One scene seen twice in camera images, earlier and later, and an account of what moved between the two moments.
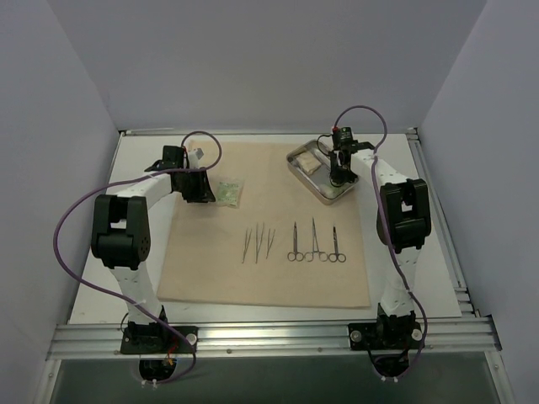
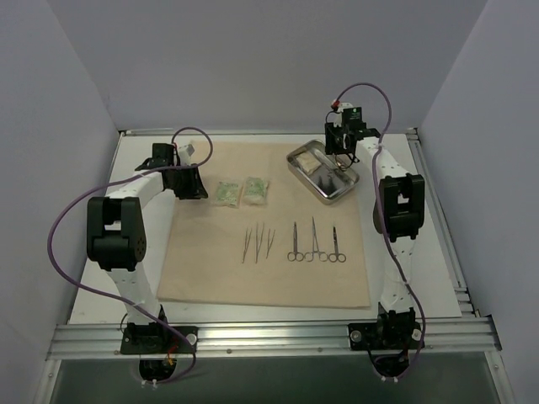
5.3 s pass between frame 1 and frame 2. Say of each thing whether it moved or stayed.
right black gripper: moved
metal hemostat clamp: stayed
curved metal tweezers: stayed
